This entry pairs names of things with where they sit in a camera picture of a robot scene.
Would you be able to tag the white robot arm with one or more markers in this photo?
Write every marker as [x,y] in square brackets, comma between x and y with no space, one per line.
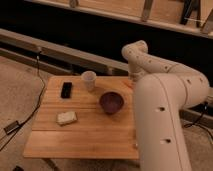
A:
[161,88]

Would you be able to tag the dark purple ceramic bowl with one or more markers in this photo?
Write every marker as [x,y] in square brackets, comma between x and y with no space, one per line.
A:
[111,102]

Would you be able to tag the clear plastic cup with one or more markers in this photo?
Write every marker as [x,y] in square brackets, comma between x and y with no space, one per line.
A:
[89,78]

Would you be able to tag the black smartphone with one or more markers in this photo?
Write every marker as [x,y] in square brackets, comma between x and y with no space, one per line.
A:
[66,90]

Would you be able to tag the wooden table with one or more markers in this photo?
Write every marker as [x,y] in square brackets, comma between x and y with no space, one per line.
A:
[94,135]

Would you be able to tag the white sponge block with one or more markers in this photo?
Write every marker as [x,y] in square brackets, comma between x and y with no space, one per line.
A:
[66,118]

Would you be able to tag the black power adapter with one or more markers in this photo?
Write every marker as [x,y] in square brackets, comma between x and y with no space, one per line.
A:
[11,127]

